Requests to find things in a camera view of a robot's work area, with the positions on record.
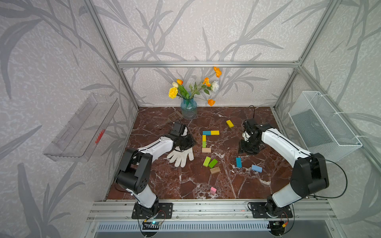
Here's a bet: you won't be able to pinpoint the light blue block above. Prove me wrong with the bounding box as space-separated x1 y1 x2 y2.
251 165 263 173

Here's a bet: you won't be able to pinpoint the lime green block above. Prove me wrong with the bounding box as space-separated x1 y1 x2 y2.
203 156 211 167

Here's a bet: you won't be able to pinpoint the small yellow block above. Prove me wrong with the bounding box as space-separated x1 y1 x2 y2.
226 120 234 128

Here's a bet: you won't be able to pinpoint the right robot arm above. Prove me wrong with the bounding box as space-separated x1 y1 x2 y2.
239 119 329 217

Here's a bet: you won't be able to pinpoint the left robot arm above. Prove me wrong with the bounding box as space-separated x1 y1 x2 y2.
114 122 195 209

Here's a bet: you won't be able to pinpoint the white cotton glove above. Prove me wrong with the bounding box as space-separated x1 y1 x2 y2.
167 147 194 168

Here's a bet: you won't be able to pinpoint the dark green block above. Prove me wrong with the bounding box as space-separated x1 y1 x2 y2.
208 159 218 169

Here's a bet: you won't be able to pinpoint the blue glass vase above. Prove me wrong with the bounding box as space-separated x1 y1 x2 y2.
181 99 197 120

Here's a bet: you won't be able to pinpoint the dark wood block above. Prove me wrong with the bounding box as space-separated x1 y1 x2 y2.
210 167 221 175

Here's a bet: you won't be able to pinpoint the artificial flowers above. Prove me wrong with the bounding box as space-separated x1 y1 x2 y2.
168 66 222 101

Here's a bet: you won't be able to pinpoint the pink block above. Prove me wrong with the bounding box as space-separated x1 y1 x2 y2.
210 187 217 195

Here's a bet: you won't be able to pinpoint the right circuit board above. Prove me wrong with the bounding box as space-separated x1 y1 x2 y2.
267 221 289 234

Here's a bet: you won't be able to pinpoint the circuit board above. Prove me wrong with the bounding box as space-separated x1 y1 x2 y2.
267 221 289 234
142 220 164 231

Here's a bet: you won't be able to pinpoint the left circuit board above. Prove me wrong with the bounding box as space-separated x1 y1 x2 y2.
142 220 164 231

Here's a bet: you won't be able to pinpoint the clear plastic shelf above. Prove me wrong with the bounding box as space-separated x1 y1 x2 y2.
43 93 120 162

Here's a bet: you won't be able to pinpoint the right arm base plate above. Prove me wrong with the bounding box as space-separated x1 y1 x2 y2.
248 202 294 219

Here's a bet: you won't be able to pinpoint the white wire basket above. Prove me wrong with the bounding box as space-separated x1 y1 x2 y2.
289 91 363 162

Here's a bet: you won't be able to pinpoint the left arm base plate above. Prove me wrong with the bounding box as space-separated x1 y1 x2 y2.
132 202 174 220

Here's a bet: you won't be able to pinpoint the aluminium frame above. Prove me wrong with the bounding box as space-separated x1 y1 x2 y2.
91 1 381 238

